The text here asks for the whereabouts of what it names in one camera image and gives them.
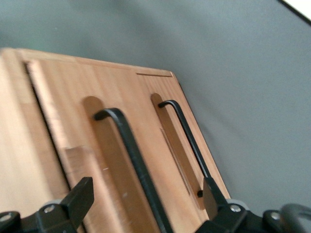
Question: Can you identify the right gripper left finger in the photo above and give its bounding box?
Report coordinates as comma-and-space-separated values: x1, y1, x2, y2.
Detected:
0, 177, 95, 233

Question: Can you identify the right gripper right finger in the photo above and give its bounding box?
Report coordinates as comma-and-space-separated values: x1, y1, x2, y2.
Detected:
194, 178, 290, 233

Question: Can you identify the large black hex key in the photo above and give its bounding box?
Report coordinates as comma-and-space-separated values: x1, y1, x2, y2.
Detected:
93, 108, 174, 233

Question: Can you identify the light wooden drawer cabinet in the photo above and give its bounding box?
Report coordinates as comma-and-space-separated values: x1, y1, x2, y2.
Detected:
0, 47, 231, 233

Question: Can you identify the wooden closed drawer front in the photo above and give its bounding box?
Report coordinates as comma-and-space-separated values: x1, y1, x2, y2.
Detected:
135, 70, 231, 219

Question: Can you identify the black metal drawer handle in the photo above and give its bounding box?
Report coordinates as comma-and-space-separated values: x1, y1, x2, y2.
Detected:
157, 100, 212, 198

